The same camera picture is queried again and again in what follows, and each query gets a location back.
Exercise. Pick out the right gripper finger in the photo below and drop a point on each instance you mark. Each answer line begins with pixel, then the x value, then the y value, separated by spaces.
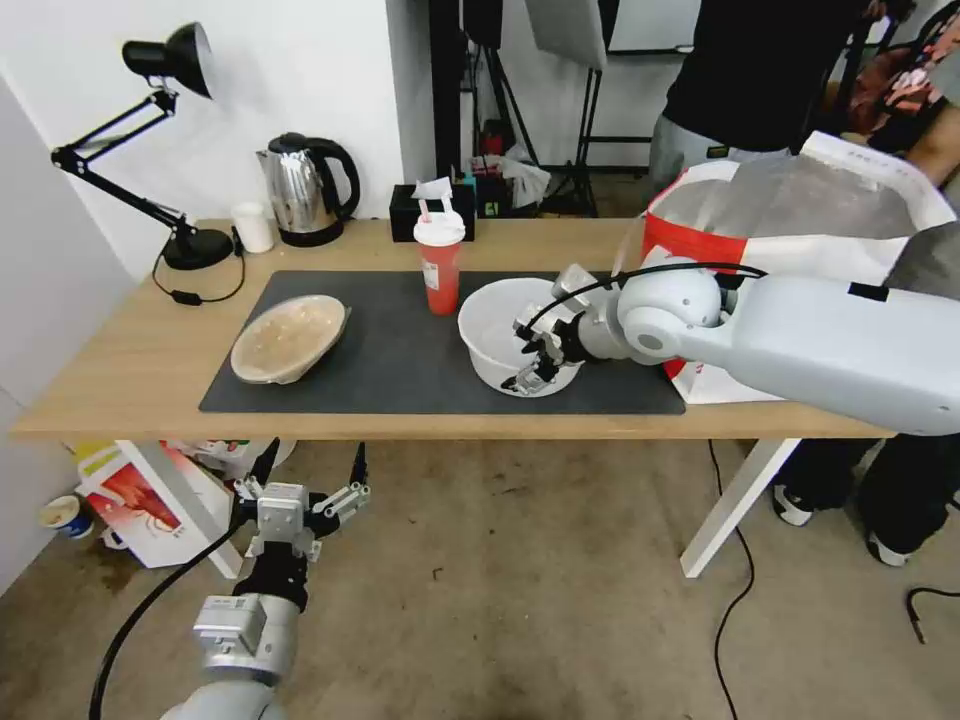
pixel 531 381
pixel 541 346

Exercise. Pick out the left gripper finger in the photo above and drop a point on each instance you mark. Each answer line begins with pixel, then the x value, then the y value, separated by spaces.
pixel 255 480
pixel 346 501

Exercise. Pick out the white plastic bowl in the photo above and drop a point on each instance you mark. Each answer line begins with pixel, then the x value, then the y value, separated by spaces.
pixel 487 330

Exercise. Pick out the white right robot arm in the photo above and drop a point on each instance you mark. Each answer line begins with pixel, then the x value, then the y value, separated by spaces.
pixel 810 345

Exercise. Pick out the white plastic bag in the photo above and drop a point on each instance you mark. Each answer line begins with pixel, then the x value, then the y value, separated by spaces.
pixel 525 180

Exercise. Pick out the white and red takeout bag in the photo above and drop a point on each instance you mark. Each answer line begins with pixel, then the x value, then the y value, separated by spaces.
pixel 787 202

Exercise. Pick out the white printed packaging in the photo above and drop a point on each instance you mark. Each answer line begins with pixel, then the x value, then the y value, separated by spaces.
pixel 225 454

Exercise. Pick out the white table leg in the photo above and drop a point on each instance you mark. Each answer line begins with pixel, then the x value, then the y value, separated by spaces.
pixel 187 502
pixel 742 502

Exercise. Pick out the white box with red print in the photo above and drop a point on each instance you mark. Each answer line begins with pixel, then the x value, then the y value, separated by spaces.
pixel 139 510

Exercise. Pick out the red drink cup with lid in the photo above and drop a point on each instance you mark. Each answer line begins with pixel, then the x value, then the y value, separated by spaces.
pixel 439 262

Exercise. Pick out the clear-lidded paper food bowl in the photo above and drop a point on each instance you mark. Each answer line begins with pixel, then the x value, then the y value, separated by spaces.
pixel 289 341

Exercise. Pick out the black table mat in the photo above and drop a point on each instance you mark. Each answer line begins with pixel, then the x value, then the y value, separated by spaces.
pixel 375 352

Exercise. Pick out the small black box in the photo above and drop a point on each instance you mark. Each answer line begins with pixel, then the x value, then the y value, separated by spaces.
pixel 495 199

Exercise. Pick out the black tissue box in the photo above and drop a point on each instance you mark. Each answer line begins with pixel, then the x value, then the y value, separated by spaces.
pixel 435 210

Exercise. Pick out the white tissue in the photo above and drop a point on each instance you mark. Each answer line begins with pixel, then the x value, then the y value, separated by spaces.
pixel 435 189

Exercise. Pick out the instant noodle cup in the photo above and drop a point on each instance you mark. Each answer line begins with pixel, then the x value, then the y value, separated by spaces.
pixel 66 517

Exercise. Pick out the small white cup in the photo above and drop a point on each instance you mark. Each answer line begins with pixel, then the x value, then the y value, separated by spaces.
pixel 252 226

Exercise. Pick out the black tripod stand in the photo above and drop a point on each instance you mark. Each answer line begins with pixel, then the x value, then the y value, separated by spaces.
pixel 499 90

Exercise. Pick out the steel electric kettle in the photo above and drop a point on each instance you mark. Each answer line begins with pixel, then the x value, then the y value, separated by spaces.
pixel 300 187

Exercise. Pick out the white softbox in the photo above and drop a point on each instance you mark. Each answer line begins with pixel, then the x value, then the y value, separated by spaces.
pixel 566 30

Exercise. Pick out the person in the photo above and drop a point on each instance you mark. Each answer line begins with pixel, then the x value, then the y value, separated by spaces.
pixel 750 75
pixel 900 97

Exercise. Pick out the whiteboard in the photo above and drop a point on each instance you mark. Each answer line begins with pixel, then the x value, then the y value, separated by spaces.
pixel 652 26

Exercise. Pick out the black desk lamp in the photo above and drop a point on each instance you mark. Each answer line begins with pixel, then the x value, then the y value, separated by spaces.
pixel 165 150

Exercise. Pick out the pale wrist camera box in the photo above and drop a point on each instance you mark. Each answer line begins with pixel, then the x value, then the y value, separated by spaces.
pixel 283 514

